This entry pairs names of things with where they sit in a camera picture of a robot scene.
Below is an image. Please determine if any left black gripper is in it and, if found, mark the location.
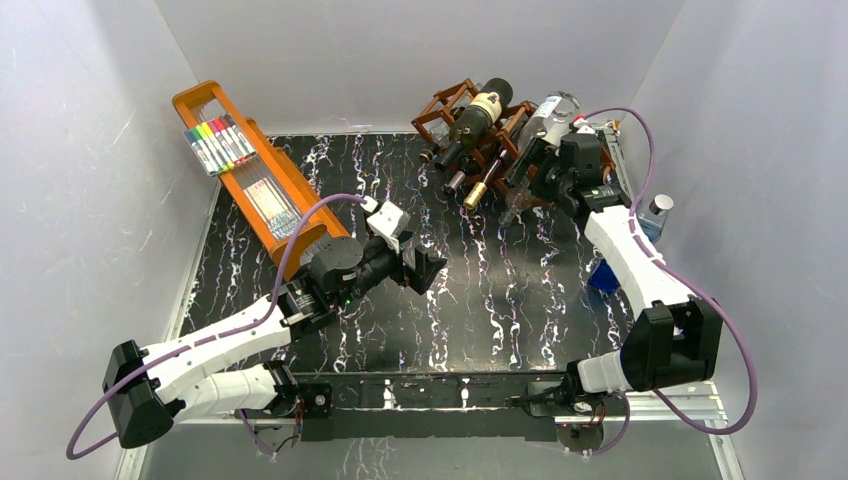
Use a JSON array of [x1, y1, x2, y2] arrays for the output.
[[334, 230, 446, 309]]

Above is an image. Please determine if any blue square glass bottle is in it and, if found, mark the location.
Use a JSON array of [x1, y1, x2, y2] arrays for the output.
[[588, 193, 676, 296]]

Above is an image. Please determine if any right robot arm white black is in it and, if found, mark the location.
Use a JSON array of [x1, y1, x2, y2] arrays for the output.
[[515, 133, 722, 414]]

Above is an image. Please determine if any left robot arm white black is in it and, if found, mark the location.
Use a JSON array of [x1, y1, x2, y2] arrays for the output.
[[103, 237, 447, 449]]

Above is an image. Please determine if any clear glass bottle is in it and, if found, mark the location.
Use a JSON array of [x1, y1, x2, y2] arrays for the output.
[[499, 91, 580, 228]]

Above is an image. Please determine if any gold capped wine bottle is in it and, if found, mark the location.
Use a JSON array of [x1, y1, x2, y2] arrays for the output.
[[462, 147, 509, 211]]

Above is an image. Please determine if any brown wooden wine rack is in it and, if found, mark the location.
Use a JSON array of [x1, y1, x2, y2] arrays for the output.
[[410, 78, 617, 210]]

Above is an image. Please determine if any dark green wine bottle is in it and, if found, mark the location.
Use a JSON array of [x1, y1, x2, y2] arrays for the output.
[[434, 77, 513, 172]]

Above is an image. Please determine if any orange wooden rack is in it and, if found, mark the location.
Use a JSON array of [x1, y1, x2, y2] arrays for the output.
[[172, 81, 319, 264]]

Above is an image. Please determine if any clear packet with red label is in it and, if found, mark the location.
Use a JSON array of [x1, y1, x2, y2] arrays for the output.
[[244, 178, 301, 241]]

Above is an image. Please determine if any pack of coloured markers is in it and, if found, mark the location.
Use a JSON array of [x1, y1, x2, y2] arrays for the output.
[[183, 114, 258, 176]]

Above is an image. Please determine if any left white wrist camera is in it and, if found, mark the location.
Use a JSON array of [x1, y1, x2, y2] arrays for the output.
[[361, 196, 410, 254]]

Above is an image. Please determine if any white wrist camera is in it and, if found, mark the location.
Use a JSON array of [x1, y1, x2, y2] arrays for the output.
[[571, 114, 597, 136], [361, 196, 410, 254]]

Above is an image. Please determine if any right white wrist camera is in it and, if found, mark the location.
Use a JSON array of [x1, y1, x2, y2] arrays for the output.
[[571, 114, 597, 136]]

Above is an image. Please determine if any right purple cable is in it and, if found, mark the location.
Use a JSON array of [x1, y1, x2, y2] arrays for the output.
[[576, 106, 758, 457]]

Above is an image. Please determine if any purple cable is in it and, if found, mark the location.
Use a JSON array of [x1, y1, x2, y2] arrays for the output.
[[64, 193, 376, 462], [576, 106, 758, 457]]

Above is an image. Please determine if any black metal base frame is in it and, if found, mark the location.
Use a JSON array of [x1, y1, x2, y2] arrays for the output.
[[235, 370, 607, 458]]

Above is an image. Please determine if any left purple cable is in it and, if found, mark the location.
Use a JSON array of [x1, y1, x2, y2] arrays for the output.
[[64, 193, 376, 462]]

